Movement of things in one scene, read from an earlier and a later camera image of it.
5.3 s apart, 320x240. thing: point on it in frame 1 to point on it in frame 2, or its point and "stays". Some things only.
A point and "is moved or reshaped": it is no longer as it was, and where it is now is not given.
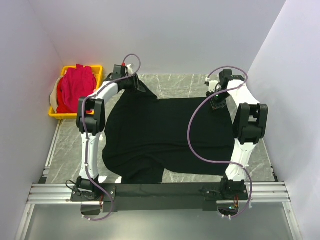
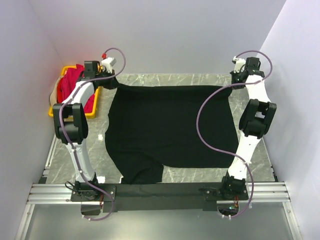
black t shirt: [145, 137] is moved or reshaped
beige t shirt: [53, 99] stays
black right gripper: [216, 106] to [233, 75]
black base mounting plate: [161, 197] stays
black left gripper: [137, 85] to [113, 83]
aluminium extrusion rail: [61, 192] stays
